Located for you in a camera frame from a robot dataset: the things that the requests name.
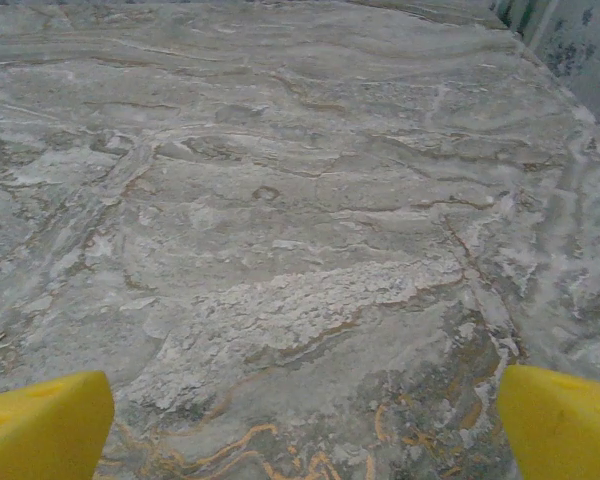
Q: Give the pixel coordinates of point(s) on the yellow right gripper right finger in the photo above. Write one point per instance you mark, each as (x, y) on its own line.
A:
(565, 430)

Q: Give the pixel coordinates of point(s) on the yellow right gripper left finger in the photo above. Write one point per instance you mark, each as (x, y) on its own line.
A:
(40, 430)

